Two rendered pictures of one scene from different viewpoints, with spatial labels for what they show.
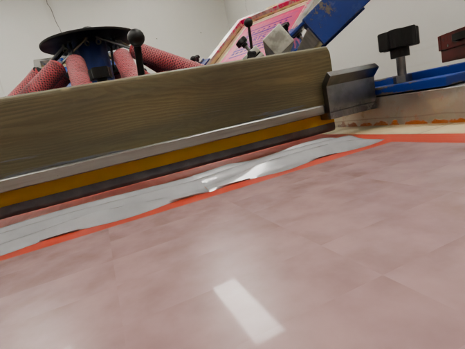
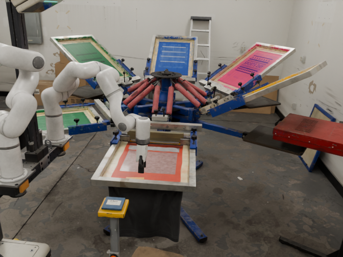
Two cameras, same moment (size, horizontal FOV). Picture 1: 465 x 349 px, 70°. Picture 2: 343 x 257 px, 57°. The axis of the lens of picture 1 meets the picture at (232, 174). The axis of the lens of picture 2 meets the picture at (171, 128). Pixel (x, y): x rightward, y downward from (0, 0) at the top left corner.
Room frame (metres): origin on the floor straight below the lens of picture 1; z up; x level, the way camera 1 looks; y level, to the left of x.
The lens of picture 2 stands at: (-1.53, -0.89, 1.90)
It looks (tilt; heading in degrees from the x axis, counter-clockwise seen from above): 21 degrees down; 24
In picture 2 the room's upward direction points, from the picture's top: 2 degrees clockwise
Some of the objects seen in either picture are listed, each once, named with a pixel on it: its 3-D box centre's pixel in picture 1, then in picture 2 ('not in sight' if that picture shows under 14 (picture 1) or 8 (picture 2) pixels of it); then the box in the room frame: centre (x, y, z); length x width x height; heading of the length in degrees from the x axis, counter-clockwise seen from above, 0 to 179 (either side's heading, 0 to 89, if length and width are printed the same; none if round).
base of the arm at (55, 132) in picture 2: not in sight; (52, 127); (-0.24, 0.44, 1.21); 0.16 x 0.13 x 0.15; 108
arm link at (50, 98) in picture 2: not in sight; (53, 100); (-0.23, 0.43, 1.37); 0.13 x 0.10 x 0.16; 4
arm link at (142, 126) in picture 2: not in sight; (137, 125); (-0.19, -0.10, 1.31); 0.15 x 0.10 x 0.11; 94
